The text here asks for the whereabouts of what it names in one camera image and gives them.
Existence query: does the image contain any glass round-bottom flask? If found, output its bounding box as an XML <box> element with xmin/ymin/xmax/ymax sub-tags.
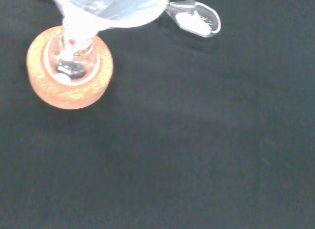
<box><xmin>44</xmin><ymin>29</ymin><xmax>102</xmax><ymax>86</ymax></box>

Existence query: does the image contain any glass weighing funnel with powder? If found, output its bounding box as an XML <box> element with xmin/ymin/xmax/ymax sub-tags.
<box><xmin>165</xmin><ymin>0</ymin><xmax>221</xmax><ymax>38</ymax></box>

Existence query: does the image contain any black cloth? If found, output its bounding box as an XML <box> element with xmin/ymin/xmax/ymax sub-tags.
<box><xmin>0</xmin><ymin>0</ymin><xmax>315</xmax><ymax>229</ymax></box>

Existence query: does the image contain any cork ring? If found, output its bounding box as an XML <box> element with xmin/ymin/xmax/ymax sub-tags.
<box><xmin>26</xmin><ymin>25</ymin><xmax>114</xmax><ymax>110</ymax></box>

